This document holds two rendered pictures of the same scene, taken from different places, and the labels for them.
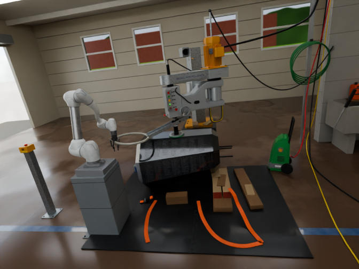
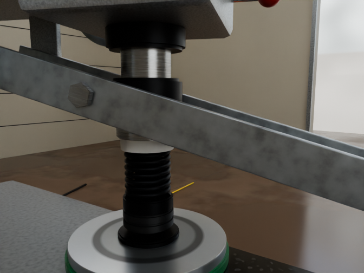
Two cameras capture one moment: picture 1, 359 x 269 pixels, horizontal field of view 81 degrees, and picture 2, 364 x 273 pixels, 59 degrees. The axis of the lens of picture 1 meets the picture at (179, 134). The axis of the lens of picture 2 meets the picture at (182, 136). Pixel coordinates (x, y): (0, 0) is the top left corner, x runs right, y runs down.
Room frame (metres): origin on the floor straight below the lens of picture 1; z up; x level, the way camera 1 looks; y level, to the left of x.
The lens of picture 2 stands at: (3.28, 0.28, 1.07)
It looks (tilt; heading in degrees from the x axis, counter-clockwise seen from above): 8 degrees down; 208
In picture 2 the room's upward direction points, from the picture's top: straight up
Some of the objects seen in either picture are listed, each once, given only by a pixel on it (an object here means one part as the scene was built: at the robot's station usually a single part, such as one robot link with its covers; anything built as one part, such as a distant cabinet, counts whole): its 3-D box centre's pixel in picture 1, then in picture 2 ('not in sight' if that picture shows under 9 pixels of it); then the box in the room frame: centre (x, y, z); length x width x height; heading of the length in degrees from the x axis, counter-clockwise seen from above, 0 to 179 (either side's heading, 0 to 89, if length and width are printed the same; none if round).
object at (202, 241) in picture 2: (176, 133); (148, 238); (2.93, 0.04, 0.87); 0.21 x 0.21 x 0.01
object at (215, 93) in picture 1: (215, 93); not in sight; (3.10, -0.59, 1.37); 0.19 x 0.19 x 0.20
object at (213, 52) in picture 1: (212, 53); not in sight; (3.08, -0.60, 1.92); 0.31 x 0.28 x 0.40; 15
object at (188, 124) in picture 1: (199, 122); not in sight; (3.71, -0.39, 0.76); 0.49 x 0.49 x 0.05; 79
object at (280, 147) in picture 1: (281, 144); not in sight; (3.04, -1.59, 0.43); 0.35 x 0.35 x 0.87; 64
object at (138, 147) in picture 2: not in sight; (147, 135); (2.93, 0.04, 1.01); 0.07 x 0.07 x 0.04
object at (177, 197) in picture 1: (177, 197); not in sight; (2.48, 0.14, 0.07); 0.30 x 0.12 x 0.12; 84
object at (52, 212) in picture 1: (39, 181); not in sight; (2.59, 1.98, 0.54); 0.20 x 0.20 x 1.09; 79
